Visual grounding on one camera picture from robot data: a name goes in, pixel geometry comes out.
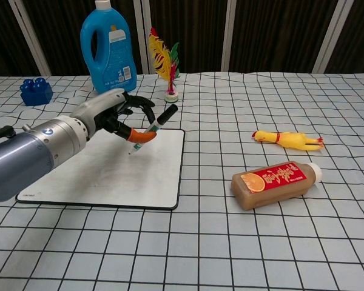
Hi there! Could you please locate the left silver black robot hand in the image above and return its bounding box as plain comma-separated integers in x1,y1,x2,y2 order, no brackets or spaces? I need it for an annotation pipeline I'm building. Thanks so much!
70,88,158,143

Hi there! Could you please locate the green white marker pen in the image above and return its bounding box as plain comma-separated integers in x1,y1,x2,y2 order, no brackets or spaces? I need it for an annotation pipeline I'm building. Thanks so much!
127,104,179,156

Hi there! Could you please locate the white erasable board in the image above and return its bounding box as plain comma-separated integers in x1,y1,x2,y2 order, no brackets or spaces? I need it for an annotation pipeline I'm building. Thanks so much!
15,129,186,210

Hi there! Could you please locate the blue detergent bottle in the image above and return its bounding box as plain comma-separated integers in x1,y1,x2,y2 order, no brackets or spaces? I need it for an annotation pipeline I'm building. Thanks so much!
79,0,138,95

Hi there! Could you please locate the blue toy building brick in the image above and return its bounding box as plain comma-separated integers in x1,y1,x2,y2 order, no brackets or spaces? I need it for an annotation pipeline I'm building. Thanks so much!
19,77,54,107

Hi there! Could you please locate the colourful feather shuttlecock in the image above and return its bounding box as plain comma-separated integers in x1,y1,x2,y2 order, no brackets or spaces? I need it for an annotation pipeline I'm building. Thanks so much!
148,27,181,103

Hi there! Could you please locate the dark white-framed folding screen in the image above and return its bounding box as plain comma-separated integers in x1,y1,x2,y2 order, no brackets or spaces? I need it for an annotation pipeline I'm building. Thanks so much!
0,0,364,79

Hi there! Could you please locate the white black checked tablecloth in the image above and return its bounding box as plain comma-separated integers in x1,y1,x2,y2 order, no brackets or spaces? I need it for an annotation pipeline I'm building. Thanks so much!
0,72,364,291

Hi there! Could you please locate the brown juice bottle red label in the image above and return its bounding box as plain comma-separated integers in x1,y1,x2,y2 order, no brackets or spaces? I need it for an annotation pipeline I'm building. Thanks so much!
230,161,323,212

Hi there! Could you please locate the yellow rubber chicken toy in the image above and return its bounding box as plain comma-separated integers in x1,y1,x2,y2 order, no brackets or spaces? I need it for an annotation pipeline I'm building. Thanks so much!
251,130,325,152

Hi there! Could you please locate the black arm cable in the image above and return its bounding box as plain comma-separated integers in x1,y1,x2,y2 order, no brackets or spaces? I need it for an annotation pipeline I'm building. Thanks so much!
0,125,16,144

